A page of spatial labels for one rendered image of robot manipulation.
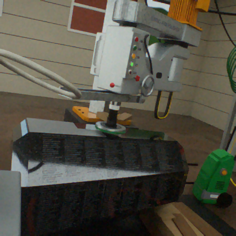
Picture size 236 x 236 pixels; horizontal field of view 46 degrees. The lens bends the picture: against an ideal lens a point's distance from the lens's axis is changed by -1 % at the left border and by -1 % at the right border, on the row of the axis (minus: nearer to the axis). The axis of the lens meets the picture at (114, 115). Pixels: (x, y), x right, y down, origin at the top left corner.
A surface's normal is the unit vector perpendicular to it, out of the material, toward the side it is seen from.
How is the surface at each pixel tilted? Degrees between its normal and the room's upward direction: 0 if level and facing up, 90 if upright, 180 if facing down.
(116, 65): 90
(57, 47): 90
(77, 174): 45
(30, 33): 90
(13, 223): 0
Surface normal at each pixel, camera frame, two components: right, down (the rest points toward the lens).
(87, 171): 0.40, -0.51
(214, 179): 0.14, 0.22
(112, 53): -0.64, 0.04
